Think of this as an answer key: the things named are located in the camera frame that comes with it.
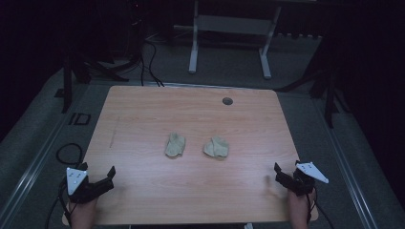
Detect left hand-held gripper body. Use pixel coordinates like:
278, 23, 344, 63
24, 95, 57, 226
65, 162, 100, 205

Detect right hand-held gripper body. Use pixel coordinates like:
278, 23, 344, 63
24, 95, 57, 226
287, 161, 330, 197

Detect beige paper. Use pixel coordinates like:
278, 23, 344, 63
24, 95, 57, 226
202, 135, 230, 159
164, 132, 186, 158

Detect person's right hand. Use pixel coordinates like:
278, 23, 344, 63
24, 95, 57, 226
288, 188, 317, 224

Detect person's left hand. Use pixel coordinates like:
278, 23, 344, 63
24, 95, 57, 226
70, 198, 98, 225

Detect black metal stand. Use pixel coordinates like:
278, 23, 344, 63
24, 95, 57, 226
60, 47, 130, 115
276, 37, 352, 129

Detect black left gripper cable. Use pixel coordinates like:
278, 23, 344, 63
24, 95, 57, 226
46, 176, 77, 229

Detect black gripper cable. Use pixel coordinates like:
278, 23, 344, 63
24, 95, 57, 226
46, 176, 77, 229
305, 188, 335, 229

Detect black cable loop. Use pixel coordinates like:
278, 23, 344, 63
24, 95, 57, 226
55, 142, 84, 166

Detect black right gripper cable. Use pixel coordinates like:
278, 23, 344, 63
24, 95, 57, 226
305, 188, 335, 229

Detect grey floor rail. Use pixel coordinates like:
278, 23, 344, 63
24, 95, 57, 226
313, 98, 380, 229
0, 84, 89, 223

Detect black floor cables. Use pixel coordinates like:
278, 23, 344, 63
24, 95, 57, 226
139, 37, 165, 88

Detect white desk frame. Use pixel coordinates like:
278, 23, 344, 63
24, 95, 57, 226
173, 0, 319, 80

